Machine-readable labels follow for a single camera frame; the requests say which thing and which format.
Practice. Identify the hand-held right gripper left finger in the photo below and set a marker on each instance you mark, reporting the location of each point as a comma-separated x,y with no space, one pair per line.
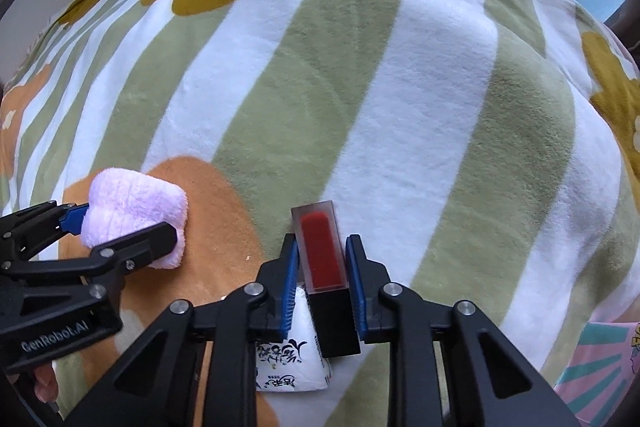
289,289

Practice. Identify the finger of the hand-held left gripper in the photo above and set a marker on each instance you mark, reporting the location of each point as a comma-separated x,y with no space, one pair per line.
140,244
72,218

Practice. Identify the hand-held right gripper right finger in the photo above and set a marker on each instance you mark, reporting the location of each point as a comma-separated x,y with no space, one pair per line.
356,289

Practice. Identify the pink fluffy cloth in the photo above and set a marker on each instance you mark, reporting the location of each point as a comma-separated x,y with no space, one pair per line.
135,209

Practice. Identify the red black small box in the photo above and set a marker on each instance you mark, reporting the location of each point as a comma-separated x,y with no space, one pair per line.
322,257

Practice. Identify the pink cardboard box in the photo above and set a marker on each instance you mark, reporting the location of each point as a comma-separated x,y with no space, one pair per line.
600,372

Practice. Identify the person's left hand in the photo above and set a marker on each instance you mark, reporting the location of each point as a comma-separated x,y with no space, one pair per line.
44,382

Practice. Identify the white box with ink print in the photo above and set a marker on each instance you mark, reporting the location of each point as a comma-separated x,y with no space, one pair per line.
295,359

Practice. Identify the striped floral blanket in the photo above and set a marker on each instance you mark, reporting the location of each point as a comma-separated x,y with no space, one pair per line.
400,107

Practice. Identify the brown curtain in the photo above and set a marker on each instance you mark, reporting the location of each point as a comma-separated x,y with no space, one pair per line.
626,32

